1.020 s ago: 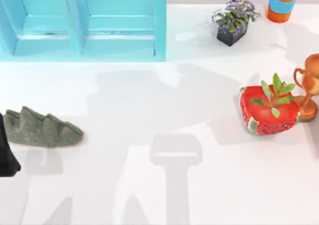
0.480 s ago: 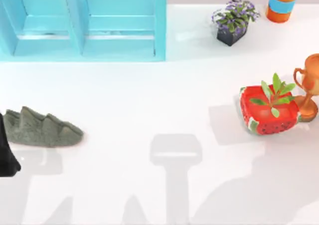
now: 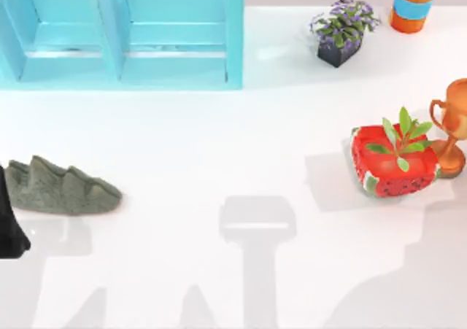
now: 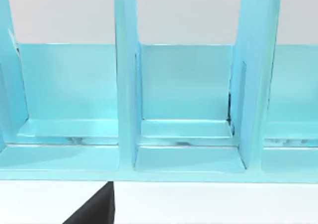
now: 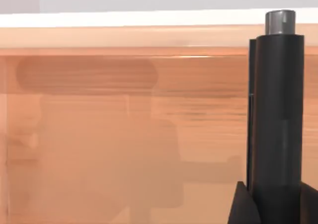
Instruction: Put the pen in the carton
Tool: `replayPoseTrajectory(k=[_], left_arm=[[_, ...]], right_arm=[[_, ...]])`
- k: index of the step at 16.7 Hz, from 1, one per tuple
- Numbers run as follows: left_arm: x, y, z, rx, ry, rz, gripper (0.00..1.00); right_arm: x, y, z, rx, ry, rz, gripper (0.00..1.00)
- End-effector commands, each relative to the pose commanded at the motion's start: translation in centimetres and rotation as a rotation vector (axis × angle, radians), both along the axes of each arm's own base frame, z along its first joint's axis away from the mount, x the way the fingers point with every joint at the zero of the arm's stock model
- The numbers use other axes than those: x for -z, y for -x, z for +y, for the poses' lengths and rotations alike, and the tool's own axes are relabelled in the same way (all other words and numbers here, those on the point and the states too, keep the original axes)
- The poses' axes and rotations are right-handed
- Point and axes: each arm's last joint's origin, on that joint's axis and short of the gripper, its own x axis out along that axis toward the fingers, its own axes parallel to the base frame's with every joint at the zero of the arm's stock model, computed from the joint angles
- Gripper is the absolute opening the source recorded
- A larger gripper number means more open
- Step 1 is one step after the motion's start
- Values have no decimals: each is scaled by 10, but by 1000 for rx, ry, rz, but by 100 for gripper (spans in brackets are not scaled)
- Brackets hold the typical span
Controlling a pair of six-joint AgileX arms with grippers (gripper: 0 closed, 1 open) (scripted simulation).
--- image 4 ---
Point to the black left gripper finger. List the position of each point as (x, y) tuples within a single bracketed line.
[(99, 206)]

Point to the light blue rack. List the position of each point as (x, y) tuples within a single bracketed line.
[(174, 90)]

